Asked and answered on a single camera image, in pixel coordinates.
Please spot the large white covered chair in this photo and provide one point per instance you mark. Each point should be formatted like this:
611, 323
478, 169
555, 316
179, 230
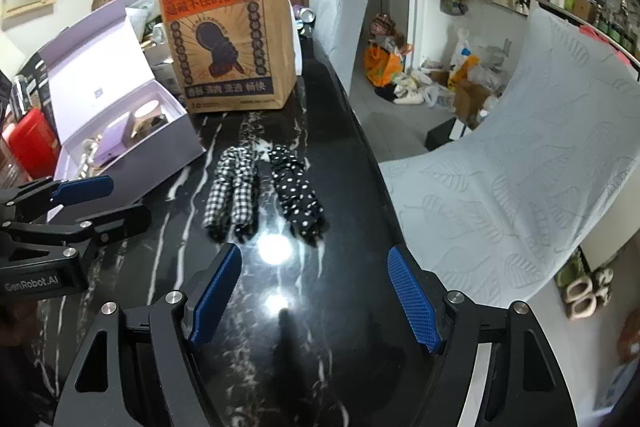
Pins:
500, 182

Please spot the brown cardboard box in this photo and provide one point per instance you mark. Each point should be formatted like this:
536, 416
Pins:
470, 102

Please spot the red canister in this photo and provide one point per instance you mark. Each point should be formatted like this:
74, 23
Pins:
30, 142

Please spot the brown printed paper bag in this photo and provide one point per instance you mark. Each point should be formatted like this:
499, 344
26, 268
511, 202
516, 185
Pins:
225, 57

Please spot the black flat box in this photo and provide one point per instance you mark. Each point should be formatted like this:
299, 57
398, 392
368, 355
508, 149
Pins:
442, 134

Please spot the green slipper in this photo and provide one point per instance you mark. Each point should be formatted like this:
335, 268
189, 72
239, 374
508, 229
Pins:
567, 269

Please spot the row of cosmetic bottles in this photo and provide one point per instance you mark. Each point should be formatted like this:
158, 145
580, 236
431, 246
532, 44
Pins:
585, 7

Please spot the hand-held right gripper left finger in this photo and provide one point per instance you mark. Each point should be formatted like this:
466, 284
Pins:
215, 292

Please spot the pink round tin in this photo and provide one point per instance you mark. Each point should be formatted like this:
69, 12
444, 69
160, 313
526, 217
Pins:
147, 108

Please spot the polka dot scrunchie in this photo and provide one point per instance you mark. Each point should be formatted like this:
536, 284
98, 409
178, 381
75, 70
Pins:
300, 202

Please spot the white plastic bag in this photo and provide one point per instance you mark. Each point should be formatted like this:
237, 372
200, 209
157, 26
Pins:
467, 54

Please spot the purple box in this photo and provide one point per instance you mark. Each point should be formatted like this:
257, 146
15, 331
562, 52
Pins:
112, 137

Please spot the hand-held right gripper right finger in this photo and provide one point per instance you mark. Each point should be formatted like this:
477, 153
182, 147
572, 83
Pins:
412, 302

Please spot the pink cloth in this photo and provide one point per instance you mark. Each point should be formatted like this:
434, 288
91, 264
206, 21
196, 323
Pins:
592, 32

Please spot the orange bag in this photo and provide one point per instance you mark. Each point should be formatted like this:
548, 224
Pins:
382, 67

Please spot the beige slipper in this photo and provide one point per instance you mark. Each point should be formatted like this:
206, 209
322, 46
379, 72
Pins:
575, 292
602, 284

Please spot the small white covered chair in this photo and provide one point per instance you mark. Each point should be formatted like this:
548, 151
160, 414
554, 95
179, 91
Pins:
340, 17

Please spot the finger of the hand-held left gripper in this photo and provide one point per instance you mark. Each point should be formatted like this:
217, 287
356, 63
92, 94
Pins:
82, 189
125, 219

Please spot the lavender gift box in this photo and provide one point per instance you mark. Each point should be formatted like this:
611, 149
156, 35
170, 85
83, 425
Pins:
95, 72

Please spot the silver mirrored box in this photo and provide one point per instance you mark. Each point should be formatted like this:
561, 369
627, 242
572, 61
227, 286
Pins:
150, 128

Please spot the person's left hand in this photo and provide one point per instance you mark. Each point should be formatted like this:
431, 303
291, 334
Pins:
15, 327

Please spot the checkered scrunchie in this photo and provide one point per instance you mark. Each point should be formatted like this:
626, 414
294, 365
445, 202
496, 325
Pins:
240, 202

